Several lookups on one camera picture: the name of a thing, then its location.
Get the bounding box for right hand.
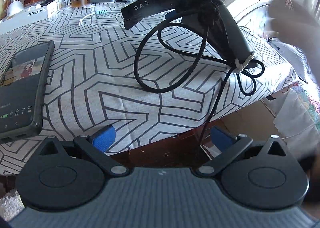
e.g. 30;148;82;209
268;0;319;57

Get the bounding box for patterned white tablecloth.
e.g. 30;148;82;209
1;3;298;175

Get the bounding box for black smartphone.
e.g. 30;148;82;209
1;41;55;143

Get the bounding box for dark red wooden cabinet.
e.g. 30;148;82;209
1;129;209;196

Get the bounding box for white Redmi Pad box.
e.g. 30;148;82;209
1;0;61;35

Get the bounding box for black cable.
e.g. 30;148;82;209
133;5;266;166

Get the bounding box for white cable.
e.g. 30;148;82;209
76;13;97;26

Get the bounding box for floral bedspread with white skirt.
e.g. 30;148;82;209
260;0;320;148

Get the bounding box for cardboard box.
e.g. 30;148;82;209
199;100;283;153

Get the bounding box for white pump bottle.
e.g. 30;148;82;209
7;0;24;17

